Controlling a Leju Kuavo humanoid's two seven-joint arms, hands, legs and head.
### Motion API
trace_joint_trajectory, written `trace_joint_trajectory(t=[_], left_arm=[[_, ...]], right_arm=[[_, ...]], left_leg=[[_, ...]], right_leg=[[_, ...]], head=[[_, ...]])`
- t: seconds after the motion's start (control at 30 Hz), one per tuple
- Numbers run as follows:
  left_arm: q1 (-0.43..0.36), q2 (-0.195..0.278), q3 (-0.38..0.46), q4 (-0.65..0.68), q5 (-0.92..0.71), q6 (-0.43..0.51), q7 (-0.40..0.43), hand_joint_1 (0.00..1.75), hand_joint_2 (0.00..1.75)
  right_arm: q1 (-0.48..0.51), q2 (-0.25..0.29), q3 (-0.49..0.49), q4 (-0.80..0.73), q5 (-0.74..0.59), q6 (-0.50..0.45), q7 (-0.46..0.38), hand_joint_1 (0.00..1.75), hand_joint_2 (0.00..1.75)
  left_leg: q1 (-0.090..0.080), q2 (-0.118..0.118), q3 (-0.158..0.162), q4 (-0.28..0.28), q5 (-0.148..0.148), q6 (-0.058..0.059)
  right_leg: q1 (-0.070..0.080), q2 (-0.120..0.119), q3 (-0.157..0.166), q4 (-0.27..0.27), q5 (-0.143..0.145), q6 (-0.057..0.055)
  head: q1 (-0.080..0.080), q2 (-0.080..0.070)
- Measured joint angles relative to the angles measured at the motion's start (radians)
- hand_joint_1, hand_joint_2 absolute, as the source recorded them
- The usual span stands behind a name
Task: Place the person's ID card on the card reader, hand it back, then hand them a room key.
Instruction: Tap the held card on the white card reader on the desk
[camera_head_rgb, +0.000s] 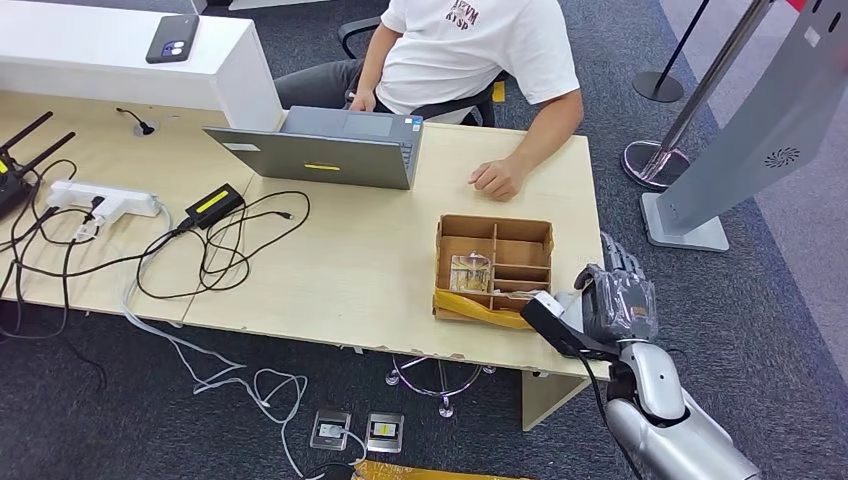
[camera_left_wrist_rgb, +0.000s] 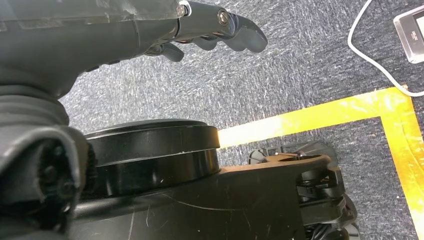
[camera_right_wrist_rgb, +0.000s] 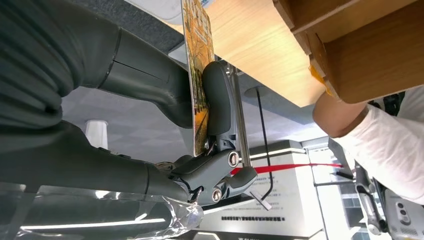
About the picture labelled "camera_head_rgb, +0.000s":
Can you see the black white wrist camera box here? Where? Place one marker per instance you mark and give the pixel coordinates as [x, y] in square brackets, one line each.
[550, 324]

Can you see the brown divided cardboard box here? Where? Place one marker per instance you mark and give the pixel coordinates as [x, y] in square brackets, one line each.
[523, 252]

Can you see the steel floor socket white plug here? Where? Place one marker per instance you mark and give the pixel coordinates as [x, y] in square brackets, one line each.
[330, 430]

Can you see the beige desk side panel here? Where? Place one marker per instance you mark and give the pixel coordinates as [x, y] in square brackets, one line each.
[546, 397]

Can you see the black adapter yellow label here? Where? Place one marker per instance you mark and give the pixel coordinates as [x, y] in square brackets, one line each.
[214, 205]

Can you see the white raised counter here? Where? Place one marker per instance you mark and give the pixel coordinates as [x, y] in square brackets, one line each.
[112, 66]

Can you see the grey open laptop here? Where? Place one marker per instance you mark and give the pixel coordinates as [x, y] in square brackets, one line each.
[331, 159]

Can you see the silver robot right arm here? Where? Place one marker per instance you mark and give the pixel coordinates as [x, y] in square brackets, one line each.
[662, 424]

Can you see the black smartphone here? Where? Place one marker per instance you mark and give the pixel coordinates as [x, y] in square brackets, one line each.
[173, 38]

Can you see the chrome stool base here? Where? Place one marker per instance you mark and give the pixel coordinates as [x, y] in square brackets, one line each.
[445, 399]

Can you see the person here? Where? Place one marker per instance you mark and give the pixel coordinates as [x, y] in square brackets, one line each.
[464, 60]

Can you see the black router with antennas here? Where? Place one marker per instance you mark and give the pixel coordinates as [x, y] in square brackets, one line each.
[16, 179]

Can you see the single room key card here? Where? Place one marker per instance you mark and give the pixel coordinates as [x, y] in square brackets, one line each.
[520, 293]

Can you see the black office chair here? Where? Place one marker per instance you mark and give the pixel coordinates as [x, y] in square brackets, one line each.
[457, 106]

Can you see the white power strip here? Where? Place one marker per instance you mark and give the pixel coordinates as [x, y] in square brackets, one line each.
[116, 197]

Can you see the grey kiosk stand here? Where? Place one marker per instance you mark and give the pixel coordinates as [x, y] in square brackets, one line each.
[762, 119]

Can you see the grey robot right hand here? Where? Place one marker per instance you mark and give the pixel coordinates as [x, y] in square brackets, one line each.
[619, 308]

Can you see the clear-wrapped key card stack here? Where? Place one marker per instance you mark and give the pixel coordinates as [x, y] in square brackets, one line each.
[471, 273]

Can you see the black stanchion post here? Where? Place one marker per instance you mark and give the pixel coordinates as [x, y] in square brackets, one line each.
[657, 87]

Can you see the yellow taped floor package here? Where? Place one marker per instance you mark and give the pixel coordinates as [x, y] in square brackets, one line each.
[424, 474]

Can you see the chrome stanchion post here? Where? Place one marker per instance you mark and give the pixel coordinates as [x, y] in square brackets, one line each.
[656, 166]

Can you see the steel floor socket yellow label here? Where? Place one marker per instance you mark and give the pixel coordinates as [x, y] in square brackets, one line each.
[385, 432]

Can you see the person's left hand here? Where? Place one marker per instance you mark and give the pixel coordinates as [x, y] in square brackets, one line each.
[498, 180]

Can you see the person's right hand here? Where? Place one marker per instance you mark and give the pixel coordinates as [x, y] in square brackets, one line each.
[363, 102]

